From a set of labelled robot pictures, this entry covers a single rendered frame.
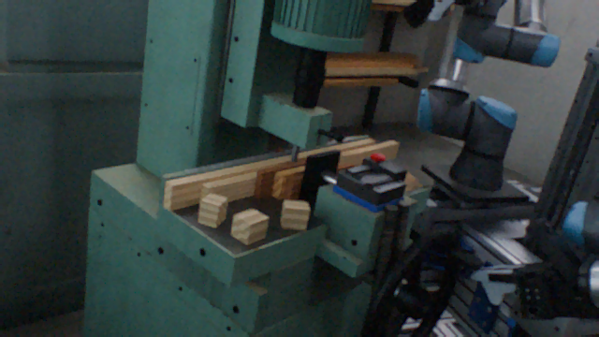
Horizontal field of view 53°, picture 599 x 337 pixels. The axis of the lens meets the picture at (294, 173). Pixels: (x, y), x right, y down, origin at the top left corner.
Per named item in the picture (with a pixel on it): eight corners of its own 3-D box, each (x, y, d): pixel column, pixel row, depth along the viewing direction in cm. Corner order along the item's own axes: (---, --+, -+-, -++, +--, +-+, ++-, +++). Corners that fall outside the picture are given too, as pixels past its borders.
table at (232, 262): (269, 320, 91) (275, 287, 88) (153, 232, 109) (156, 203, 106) (460, 227, 134) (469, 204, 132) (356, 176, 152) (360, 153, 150)
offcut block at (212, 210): (197, 222, 103) (200, 200, 101) (208, 212, 106) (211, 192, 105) (215, 227, 102) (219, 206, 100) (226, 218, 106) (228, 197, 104)
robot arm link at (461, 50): (500, 69, 134) (515, 20, 130) (449, 59, 135) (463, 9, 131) (497, 64, 141) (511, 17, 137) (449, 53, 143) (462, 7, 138)
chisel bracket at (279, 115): (302, 156, 116) (311, 115, 113) (255, 132, 125) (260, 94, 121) (327, 152, 122) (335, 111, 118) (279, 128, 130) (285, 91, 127)
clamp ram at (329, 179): (326, 212, 114) (335, 169, 110) (298, 197, 118) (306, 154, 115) (355, 203, 120) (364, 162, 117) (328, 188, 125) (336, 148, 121)
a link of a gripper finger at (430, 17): (445, 2, 108) (452, -20, 114) (421, 22, 112) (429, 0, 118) (457, 14, 109) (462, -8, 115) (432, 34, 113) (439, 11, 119)
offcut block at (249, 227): (247, 244, 98) (250, 224, 97) (230, 235, 100) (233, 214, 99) (266, 237, 102) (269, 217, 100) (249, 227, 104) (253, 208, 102)
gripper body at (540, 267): (517, 318, 100) (592, 323, 92) (508, 268, 100) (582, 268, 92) (535, 306, 105) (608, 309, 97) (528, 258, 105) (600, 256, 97)
